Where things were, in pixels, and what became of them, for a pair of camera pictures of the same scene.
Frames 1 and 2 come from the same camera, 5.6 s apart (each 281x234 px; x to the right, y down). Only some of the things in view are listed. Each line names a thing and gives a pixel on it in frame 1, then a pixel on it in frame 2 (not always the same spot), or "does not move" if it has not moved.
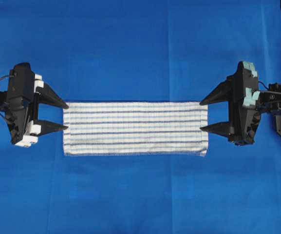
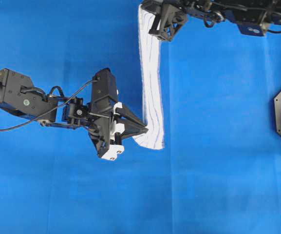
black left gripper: (22, 111) to (104, 94)
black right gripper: (240, 89) to (168, 17)
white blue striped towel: (135, 128) to (150, 48)
